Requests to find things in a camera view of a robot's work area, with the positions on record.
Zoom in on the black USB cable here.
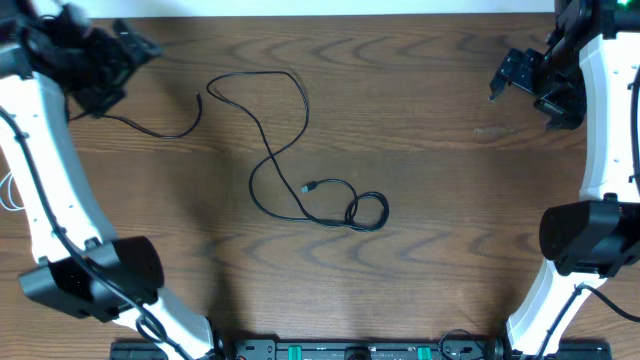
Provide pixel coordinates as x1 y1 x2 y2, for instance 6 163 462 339
67 91 204 141
205 70 391 233

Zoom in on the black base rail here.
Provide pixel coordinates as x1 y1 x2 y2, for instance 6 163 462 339
108 335 613 360

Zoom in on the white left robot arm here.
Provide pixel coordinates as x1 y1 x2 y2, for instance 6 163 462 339
1 0 225 359

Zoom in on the white USB cable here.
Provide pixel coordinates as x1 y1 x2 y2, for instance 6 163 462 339
0 172 24 212

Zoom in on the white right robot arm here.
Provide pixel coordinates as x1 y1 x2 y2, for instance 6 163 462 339
483 0 639 359

